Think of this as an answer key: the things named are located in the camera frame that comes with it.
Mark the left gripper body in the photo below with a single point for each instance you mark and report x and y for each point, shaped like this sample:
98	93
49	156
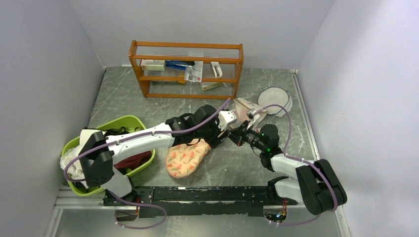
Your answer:
211	135

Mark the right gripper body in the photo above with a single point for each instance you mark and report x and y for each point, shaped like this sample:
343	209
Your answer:
245	135

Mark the floral pink laundry bag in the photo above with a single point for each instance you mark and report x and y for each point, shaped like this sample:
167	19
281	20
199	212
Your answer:
182	160

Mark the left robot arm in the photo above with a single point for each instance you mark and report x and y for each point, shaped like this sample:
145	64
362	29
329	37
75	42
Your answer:
99	152

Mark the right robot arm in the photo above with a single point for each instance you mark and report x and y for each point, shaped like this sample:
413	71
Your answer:
313	183

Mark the white mesh laundry bag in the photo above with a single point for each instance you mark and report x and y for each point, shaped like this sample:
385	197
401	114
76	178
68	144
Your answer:
240	108

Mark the flat round mesh bag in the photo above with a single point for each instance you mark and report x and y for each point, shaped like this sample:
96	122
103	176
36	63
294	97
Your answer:
278	96

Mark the dark red bra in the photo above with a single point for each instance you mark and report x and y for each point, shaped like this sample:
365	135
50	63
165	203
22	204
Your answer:
134	162

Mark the black bra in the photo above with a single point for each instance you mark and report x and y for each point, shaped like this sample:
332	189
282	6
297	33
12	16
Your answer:
116	131

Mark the box on lower shelf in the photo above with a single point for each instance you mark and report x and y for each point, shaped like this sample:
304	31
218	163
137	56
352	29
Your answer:
210	85

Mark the white device on shelf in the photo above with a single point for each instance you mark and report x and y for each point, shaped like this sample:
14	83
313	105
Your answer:
216	69

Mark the paper leaflet on shelf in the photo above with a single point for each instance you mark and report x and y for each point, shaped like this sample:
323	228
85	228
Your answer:
195	73

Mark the blue item on shelf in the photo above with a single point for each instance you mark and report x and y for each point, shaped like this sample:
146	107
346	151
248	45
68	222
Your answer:
179	65

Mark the orange wooden shelf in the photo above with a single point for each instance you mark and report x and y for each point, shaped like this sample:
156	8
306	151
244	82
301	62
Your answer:
229	56

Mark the white box on shelf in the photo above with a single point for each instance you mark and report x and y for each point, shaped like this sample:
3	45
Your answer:
153	65

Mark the green plastic basket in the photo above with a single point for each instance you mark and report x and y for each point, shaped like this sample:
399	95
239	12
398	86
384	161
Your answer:
132	124

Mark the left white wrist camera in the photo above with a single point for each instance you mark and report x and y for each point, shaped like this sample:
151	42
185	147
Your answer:
226	118

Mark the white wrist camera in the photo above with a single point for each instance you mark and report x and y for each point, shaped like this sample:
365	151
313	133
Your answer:
226	118
255	118

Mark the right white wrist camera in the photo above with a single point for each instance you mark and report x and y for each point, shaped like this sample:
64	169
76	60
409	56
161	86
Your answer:
255	118

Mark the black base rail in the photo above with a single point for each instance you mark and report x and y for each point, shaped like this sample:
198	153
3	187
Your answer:
187	201

